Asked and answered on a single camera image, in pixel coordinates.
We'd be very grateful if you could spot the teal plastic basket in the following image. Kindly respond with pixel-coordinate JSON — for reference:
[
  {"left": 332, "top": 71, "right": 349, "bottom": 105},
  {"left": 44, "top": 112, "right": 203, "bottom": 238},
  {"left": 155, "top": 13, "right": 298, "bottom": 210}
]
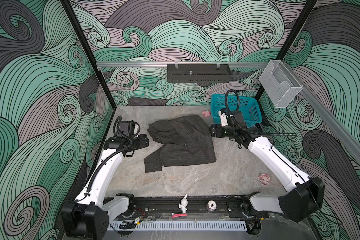
[{"left": 210, "top": 93, "right": 263, "bottom": 128}]

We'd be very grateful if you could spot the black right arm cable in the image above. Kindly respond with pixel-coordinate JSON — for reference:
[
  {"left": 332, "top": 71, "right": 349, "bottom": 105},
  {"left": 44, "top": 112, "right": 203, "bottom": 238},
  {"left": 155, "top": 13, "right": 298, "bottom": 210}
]
[{"left": 224, "top": 89, "right": 298, "bottom": 142}]

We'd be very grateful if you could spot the black perforated metal shelf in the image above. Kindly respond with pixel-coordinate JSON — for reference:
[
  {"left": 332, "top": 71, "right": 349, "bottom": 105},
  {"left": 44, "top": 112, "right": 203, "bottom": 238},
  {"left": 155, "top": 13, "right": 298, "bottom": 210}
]
[{"left": 167, "top": 64, "right": 232, "bottom": 84}]

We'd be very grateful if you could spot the aluminium rail right wall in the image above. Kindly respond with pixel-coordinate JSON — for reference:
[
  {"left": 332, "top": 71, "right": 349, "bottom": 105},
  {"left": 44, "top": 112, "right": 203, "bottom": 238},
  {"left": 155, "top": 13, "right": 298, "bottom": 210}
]
[{"left": 287, "top": 66, "right": 360, "bottom": 165}]

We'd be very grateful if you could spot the clear plastic wall holder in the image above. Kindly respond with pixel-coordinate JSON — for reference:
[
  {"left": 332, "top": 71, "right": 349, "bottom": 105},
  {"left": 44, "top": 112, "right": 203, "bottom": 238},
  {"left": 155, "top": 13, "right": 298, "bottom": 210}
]
[{"left": 259, "top": 60, "right": 303, "bottom": 109}]

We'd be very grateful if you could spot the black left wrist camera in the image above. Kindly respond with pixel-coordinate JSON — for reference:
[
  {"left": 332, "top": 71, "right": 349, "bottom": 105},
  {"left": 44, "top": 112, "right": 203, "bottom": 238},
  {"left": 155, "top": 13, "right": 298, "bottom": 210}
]
[{"left": 117, "top": 121, "right": 137, "bottom": 137}]

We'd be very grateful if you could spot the pink cartoon sticker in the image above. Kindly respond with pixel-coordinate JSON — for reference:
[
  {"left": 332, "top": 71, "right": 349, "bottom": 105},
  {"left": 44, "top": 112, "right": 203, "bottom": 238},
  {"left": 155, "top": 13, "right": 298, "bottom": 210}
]
[{"left": 259, "top": 173, "right": 272, "bottom": 186}]

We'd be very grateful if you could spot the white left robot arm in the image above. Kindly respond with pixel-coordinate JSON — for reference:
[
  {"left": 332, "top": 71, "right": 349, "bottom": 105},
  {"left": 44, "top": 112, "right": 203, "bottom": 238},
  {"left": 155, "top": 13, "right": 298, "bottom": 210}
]
[{"left": 61, "top": 134, "right": 149, "bottom": 240}]

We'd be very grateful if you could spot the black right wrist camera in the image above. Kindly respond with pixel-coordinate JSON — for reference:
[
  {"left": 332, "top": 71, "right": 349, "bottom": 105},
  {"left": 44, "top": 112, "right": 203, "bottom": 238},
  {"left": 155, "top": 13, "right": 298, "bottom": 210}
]
[{"left": 219, "top": 108, "right": 246, "bottom": 127}]

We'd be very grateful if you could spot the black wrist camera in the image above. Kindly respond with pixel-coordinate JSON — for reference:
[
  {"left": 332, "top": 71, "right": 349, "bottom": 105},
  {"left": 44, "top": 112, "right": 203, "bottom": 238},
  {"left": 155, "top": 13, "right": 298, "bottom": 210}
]
[
  {"left": 117, "top": 121, "right": 137, "bottom": 137},
  {"left": 219, "top": 108, "right": 246, "bottom": 127}
]

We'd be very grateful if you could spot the dark grey pinstriped shirt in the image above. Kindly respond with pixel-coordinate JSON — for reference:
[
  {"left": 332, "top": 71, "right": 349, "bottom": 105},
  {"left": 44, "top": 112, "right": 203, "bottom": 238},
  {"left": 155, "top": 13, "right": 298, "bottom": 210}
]
[{"left": 144, "top": 115, "right": 217, "bottom": 173}]

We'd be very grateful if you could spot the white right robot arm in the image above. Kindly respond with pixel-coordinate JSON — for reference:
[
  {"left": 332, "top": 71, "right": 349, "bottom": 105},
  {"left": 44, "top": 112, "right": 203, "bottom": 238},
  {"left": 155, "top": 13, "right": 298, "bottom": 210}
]
[{"left": 210, "top": 124, "right": 325, "bottom": 223}]

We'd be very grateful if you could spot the aluminium rail wall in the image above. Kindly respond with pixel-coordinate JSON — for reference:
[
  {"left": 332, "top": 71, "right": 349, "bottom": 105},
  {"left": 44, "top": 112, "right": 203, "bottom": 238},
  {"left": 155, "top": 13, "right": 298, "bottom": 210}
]
[
  {"left": 96, "top": 61, "right": 269, "bottom": 69},
  {"left": 287, "top": 66, "right": 360, "bottom": 165}
]

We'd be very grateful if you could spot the white slotted cable duct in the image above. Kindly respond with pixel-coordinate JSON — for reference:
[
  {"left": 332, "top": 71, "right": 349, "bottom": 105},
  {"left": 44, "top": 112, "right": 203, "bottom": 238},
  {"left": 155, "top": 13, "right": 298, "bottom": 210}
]
[{"left": 127, "top": 220, "right": 247, "bottom": 232}]

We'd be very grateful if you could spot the small pink toy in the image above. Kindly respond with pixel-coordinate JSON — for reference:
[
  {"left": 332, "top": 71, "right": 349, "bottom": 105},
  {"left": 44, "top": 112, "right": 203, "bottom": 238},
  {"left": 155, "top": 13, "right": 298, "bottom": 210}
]
[{"left": 202, "top": 110, "right": 211, "bottom": 117}]

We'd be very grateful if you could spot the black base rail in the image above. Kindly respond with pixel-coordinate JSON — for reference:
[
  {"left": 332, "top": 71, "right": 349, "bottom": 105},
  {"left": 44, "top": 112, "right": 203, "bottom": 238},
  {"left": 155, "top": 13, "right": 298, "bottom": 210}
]
[{"left": 103, "top": 191, "right": 269, "bottom": 221}]

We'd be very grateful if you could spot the white figurine on pink base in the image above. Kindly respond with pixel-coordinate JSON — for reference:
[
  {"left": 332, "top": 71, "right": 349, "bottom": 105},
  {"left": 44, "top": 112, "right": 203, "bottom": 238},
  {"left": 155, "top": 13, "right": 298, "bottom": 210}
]
[{"left": 172, "top": 195, "right": 188, "bottom": 220}]

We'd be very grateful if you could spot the aluminium rail back wall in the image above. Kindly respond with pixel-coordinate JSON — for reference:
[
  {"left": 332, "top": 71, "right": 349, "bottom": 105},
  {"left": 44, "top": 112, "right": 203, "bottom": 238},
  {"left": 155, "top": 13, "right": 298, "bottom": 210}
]
[{"left": 96, "top": 61, "right": 269, "bottom": 69}]

